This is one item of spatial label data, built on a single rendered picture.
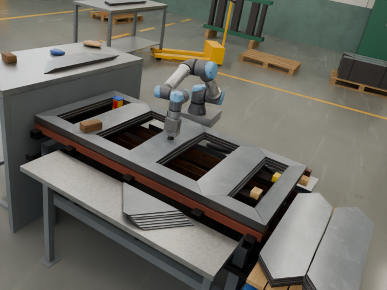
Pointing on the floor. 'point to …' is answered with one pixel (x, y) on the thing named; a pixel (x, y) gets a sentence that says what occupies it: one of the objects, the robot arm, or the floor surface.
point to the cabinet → (375, 33)
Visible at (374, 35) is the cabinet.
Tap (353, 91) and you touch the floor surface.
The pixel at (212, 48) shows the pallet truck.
